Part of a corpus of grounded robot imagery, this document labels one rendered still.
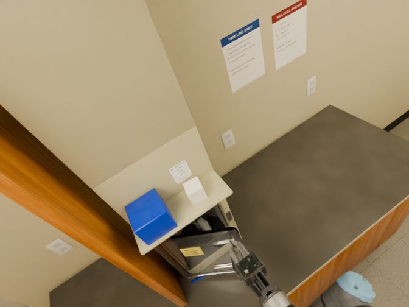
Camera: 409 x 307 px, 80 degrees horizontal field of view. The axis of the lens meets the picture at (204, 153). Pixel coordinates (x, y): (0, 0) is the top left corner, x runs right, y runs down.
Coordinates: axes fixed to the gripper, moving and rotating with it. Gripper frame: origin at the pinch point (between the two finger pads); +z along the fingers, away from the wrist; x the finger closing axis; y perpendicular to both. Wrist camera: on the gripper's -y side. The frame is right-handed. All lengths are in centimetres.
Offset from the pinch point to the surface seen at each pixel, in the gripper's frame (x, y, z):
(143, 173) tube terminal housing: 11.1, 35.3, 15.7
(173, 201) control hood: 8.9, 20.2, 13.7
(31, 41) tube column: 13, 74, 16
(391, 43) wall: -171, -22, 59
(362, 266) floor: -77, -131, -12
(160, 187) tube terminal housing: 9.7, 26.9, 15.7
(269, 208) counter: -30, -37, 21
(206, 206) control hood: 1.2, 20.1, 5.4
